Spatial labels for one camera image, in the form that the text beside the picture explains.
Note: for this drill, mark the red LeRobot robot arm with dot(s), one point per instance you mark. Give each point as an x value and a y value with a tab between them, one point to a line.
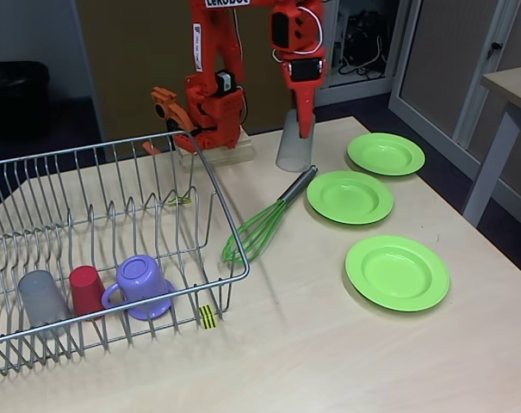
208	64

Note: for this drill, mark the purple plastic mug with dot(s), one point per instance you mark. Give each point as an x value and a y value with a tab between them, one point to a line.
135	275

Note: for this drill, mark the beige side table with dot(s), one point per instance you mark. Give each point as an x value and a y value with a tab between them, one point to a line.
514	79

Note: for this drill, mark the translucent grey plastic cup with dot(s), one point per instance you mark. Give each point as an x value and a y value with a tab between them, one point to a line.
38	297
292	155

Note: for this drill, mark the yellow black striped tape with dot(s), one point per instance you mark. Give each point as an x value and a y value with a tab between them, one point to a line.
208	317

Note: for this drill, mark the brown pin board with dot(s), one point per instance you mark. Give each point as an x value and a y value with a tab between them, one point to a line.
113	26

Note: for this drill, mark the white tambour door cabinet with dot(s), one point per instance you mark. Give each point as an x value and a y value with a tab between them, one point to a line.
449	64

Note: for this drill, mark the orange table clamp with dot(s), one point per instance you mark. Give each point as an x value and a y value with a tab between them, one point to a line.
178	114

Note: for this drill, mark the wooden base block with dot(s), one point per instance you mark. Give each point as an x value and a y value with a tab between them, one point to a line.
238	150

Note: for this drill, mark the green plastic plate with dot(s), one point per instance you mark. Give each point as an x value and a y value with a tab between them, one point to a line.
398	273
385	154
350	197

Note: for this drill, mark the red plastic cup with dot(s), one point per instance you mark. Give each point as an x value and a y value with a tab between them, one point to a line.
85	292

